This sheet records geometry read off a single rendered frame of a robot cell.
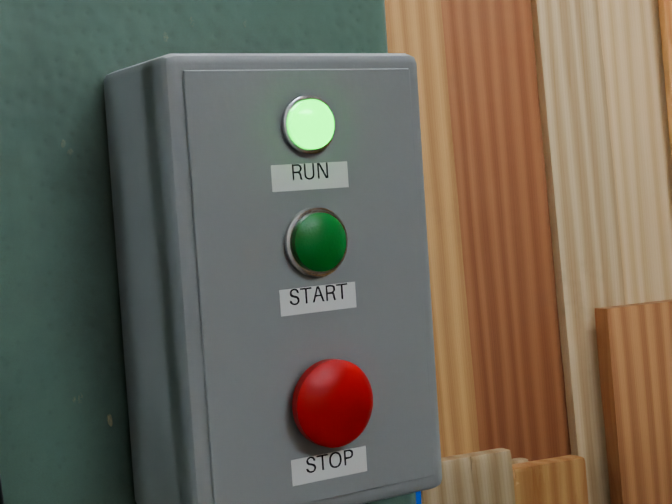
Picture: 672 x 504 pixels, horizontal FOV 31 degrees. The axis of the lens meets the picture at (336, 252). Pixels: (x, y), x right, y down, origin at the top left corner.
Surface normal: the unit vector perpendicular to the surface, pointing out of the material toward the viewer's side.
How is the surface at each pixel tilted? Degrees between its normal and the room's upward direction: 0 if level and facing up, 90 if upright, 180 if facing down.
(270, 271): 90
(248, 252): 90
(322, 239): 87
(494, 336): 87
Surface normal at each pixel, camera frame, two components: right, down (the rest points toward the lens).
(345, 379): 0.54, -0.14
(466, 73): 0.38, -0.03
